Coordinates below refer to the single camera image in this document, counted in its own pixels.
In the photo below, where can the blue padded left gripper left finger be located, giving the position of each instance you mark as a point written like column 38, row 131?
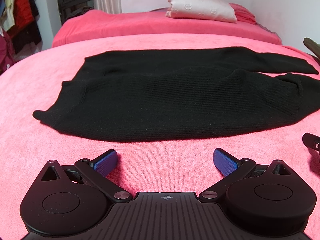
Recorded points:
column 95, row 171

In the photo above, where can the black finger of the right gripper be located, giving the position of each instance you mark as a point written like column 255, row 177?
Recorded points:
column 311, row 141

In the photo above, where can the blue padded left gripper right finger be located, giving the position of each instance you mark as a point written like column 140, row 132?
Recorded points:
column 232, row 169

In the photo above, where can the black knit pants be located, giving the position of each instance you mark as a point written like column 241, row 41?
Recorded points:
column 155, row 95

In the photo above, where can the brown wooden chair back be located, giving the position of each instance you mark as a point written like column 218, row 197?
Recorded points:
column 313, row 47

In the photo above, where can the pink bed blanket near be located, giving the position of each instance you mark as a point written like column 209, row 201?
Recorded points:
column 167, row 166

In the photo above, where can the folded pink blanket stack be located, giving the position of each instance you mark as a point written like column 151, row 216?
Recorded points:
column 243, row 14

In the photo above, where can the pink covered far bed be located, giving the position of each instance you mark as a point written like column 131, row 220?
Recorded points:
column 98, row 24

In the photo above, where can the hanging clothes on rack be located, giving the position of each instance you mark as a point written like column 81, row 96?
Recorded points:
column 20, row 35

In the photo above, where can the pale pink folded quilt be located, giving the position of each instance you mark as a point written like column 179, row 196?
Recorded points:
column 217, row 10

